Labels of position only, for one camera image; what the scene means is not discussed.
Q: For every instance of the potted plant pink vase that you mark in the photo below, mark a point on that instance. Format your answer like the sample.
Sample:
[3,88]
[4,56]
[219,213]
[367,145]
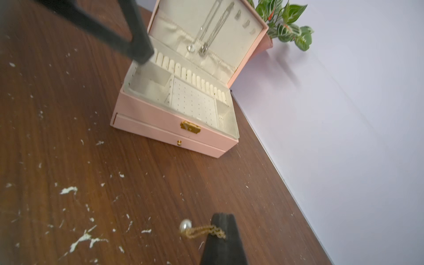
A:
[281,19]

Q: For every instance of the pink jewelry box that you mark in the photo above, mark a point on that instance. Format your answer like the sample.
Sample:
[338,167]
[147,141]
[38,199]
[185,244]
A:
[182,96]

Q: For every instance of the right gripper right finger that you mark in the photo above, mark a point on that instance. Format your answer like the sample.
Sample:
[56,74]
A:
[229,251]

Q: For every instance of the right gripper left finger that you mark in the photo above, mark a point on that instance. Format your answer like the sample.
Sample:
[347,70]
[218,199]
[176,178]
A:
[138,49]

